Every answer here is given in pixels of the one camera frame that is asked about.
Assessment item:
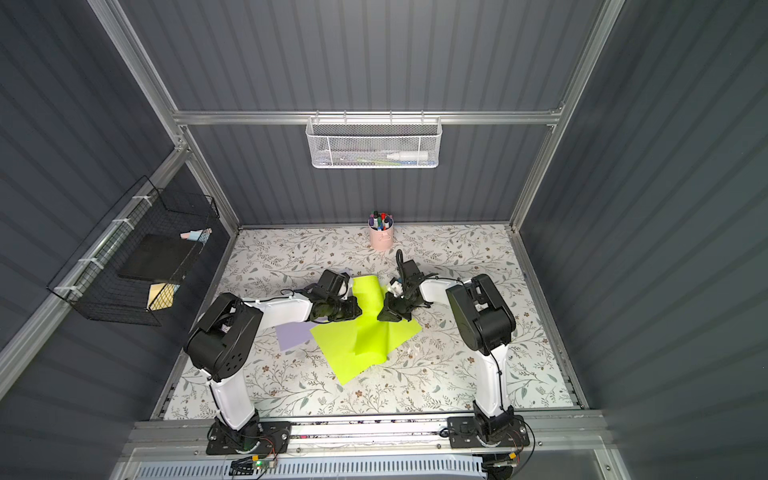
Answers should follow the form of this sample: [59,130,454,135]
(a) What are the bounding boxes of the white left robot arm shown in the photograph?
[184,270,362,433]

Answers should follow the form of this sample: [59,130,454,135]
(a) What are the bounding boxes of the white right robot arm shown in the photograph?
[378,273,516,438]

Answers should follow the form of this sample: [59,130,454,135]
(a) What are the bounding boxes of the lime green paper sheet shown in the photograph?
[311,321,371,385]

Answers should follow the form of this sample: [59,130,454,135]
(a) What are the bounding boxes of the lavender paper sheet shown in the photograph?
[275,322,314,352]

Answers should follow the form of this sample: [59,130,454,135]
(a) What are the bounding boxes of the pink pen cup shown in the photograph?
[369,226,394,251]

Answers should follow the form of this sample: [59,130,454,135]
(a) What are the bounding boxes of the colored markers in cup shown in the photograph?
[368,210,394,231]

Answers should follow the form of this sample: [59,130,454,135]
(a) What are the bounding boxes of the pastel sticky notes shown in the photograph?
[180,228,212,244]

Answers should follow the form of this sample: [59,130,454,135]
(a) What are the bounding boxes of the white bottle in basket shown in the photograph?
[387,151,430,164]

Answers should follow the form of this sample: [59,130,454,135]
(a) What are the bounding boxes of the yellow sticky note pad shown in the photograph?
[147,283,179,311]

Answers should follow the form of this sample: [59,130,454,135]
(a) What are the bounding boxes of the black notebook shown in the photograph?
[118,234,204,283]

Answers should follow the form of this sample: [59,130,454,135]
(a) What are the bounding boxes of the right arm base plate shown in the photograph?
[443,415,531,450]

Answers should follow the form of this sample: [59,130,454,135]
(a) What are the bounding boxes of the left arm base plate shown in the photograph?
[206,418,292,456]

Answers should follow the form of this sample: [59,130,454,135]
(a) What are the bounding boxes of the white wire mesh basket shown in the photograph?
[305,119,443,169]

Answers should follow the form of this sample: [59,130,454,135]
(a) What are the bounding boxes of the black wire wall basket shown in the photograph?
[48,182,219,327]

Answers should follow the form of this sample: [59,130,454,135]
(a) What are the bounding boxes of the aluminium mounting rail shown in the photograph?
[119,410,616,461]

